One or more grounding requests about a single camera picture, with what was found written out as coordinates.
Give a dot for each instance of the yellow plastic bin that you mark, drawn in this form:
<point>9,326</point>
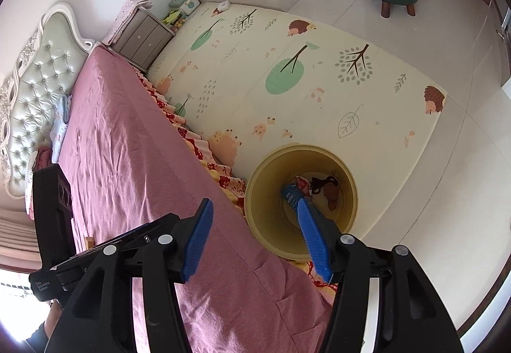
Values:
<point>263,193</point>

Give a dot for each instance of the white green toy box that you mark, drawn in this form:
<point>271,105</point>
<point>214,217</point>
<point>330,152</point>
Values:
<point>185,3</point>

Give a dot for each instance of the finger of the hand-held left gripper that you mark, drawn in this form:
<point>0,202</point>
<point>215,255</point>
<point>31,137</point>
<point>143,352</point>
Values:
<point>151,227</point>

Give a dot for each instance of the cream animal print play mat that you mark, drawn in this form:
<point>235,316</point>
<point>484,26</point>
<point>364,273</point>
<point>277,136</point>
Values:
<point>247,57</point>

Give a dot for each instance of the tufted green headboard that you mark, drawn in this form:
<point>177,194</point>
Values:
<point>40,77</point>

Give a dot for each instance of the light blue pillow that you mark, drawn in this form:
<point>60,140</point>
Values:
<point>60,125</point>

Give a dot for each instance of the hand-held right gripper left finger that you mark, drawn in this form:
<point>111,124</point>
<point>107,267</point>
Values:
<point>195,243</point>

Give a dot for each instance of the pink bed sheet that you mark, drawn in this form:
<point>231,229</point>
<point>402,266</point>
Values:
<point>131,161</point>

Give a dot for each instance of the colourful toy pile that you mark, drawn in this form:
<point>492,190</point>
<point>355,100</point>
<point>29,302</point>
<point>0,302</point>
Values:
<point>175,20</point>

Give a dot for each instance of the person's left forearm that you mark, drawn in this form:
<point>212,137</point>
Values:
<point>50,323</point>

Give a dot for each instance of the brown wrapper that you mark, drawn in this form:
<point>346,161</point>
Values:
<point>331,197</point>

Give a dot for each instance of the small wooden block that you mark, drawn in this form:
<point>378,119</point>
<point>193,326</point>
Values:
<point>90,242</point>

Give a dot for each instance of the grey nightstand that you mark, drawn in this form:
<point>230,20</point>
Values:
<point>143,37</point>

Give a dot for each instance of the floral bed skirt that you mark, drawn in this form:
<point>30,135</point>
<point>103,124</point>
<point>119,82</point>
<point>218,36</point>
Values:
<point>199,149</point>

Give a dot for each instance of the black tangled item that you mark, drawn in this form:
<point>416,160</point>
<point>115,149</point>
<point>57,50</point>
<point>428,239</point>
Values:
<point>323,182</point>

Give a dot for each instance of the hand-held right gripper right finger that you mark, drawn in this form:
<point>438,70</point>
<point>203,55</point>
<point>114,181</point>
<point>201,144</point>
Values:
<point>313,241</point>

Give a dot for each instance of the pink pleated curtain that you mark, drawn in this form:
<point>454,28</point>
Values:
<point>16,237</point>

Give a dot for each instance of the folded pink quilt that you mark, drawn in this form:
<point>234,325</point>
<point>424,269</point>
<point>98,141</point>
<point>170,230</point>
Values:
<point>40,159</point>

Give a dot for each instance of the bright window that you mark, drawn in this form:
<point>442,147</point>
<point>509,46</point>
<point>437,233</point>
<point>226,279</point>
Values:
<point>16,297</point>

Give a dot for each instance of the grey framed door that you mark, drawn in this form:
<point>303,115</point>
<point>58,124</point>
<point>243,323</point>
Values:
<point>504,41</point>

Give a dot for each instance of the folded pink floral cloth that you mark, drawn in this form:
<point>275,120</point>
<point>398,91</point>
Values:
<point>123,15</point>

